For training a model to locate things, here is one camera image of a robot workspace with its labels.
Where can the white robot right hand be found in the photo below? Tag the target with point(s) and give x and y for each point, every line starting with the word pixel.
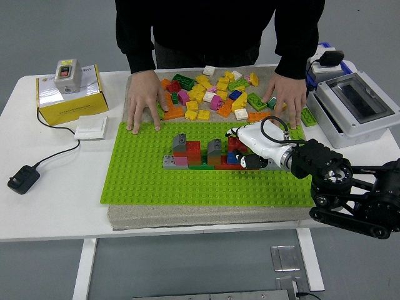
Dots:
pixel 265 140

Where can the person's left hand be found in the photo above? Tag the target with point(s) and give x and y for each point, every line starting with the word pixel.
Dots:
pixel 289 93

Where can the person's right hand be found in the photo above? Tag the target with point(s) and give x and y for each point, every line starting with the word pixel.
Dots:
pixel 143 90

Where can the red toy brick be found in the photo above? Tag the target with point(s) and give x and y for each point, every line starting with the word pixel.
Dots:
pixel 234 144
pixel 193 147
pixel 174 86

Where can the green studded baseplate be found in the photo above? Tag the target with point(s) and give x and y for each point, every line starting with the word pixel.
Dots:
pixel 203 187

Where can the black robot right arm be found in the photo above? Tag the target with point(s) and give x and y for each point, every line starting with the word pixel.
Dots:
pixel 315 157

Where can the person's right forearm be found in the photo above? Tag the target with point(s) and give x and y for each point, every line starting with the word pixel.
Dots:
pixel 140 59

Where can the person's left forearm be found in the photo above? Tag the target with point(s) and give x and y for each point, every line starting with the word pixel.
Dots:
pixel 293 62

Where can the yellow toy brick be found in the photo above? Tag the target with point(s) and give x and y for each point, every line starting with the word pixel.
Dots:
pixel 254 79
pixel 222 83
pixel 204 115
pixel 222 95
pixel 229 76
pixel 206 85
pixel 191 115
pixel 200 98
pixel 193 92
pixel 284 107
pixel 202 79
pixel 192 106

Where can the small dark green brick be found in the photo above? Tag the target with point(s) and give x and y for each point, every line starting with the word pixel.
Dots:
pixel 271 103

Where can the orange toy brick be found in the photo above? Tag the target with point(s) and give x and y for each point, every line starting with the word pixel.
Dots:
pixel 214 161
pixel 225 108
pixel 165 84
pixel 194 162

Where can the long orange brick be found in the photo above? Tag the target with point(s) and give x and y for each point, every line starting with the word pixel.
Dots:
pixel 257 117
pixel 175 113
pixel 169 99

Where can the grey rectangular brick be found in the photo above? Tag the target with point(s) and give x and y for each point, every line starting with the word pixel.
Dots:
pixel 273 165
pixel 168 161

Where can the long lime green brick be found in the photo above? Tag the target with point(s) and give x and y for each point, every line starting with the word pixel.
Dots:
pixel 161 114

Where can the narrow dark green brick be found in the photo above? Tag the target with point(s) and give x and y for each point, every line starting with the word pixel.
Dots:
pixel 204 160
pixel 174 97

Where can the white toy brick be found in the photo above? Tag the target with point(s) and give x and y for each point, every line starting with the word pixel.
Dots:
pixel 209 70
pixel 236 74
pixel 208 97
pixel 241 114

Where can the blue toy brick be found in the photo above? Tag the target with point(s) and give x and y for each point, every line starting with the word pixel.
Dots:
pixel 231 158
pixel 235 95

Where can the pink toy brick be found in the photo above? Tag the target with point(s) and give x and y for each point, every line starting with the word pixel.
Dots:
pixel 183 97
pixel 181 160
pixel 215 103

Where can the large dark green brick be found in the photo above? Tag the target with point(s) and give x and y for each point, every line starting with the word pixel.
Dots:
pixel 183 82

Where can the small pink brick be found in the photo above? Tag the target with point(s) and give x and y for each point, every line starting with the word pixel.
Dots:
pixel 247 78
pixel 212 89

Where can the yellow sloped brick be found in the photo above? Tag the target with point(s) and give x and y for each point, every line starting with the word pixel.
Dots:
pixel 240 101

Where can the long red brick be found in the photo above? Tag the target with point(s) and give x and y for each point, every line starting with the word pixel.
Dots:
pixel 223 162

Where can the grey sloped brick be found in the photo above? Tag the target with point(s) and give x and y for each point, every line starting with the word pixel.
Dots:
pixel 179 144
pixel 214 149

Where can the flat green brick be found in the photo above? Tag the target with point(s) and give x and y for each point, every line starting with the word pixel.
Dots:
pixel 201 167

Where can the thin orange brick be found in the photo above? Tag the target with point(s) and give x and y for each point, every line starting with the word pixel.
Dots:
pixel 179 154

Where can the white flat block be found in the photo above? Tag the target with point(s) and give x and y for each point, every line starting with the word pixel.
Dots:
pixel 328 70

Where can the white power socket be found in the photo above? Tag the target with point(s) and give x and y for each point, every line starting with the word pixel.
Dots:
pixel 325 50

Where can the black plug charger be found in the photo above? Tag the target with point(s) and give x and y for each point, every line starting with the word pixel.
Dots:
pixel 332 57

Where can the blue plastic bin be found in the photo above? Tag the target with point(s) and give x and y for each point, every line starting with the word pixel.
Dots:
pixel 325 46

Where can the yellow cardboard box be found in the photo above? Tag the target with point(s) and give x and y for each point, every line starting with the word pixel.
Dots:
pixel 75 109

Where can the person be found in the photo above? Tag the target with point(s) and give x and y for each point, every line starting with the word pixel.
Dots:
pixel 203 25

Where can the grey-brown mat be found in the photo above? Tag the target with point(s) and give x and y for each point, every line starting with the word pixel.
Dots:
pixel 203 215

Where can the silver floor plate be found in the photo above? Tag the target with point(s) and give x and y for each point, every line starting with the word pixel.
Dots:
pixel 284 282
pixel 284 257

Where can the white table leg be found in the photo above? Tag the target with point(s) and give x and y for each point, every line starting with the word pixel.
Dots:
pixel 310 259
pixel 85 268

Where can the black power adapter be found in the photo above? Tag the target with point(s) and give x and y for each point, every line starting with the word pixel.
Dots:
pixel 23 180

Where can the white wall switch panel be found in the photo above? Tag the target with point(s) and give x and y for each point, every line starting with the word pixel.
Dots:
pixel 90 127

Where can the grey push-button switch box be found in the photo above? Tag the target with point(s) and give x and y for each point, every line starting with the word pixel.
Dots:
pixel 70 82

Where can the white enclosure with clear lid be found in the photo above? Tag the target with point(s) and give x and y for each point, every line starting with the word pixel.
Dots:
pixel 359 134

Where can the grey metal base plate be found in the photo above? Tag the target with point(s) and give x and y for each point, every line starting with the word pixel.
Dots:
pixel 203 296

